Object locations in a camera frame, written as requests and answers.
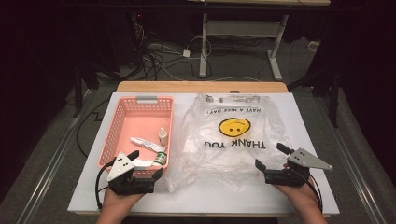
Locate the small white dropper bottle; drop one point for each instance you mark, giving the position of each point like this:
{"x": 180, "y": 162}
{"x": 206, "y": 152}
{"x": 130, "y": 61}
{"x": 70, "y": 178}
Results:
{"x": 163, "y": 137}

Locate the person's right hand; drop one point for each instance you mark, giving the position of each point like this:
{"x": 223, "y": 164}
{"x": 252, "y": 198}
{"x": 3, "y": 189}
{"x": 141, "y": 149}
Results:
{"x": 302, "y": 199}

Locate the white floor box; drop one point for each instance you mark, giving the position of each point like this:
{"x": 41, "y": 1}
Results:
{"x": 313, "y": 46}

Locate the clear plastic bag yellow smiley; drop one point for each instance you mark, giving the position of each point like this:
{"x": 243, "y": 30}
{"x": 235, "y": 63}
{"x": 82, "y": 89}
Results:
{"x": 233, "y": 161}

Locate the person's left hand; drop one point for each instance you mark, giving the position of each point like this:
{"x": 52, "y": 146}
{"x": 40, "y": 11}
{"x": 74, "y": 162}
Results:
{"x": 116, "y": 203}

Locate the pink perforated plastic basket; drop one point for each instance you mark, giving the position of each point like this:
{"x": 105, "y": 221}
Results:
{"x": 137, "y": 124}

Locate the small green label bottle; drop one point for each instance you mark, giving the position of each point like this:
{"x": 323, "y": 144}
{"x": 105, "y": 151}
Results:
{"x": 160, "y": 158}

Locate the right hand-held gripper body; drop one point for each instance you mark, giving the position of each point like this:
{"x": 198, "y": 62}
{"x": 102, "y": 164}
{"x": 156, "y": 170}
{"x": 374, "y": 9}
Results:
{"x": 292, "y": 175}

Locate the desk with white metal legs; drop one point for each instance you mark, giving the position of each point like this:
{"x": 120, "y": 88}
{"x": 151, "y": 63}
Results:
{"x": 204, "y": 46}

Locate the white ointment tube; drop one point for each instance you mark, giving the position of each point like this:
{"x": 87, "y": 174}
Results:
{"x": 146, "y": 143}

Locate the white power adapter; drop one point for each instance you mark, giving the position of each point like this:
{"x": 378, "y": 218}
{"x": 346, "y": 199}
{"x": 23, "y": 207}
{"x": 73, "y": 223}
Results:
{"x": 186, "y": 53}

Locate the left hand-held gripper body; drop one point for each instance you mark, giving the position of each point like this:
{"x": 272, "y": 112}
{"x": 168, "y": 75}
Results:
{"x": 120, "y": 168}

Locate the metal floor rail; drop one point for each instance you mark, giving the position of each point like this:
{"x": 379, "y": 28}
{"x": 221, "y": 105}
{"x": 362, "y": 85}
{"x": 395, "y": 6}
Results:
{"x": 358, "y": 183}
{"x": 46, "y": 183}

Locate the black stand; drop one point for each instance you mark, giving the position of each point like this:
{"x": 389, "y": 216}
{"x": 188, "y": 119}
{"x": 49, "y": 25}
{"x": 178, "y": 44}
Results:
{"x": 77, "y": 93}
{"x": 334, "y": 102}

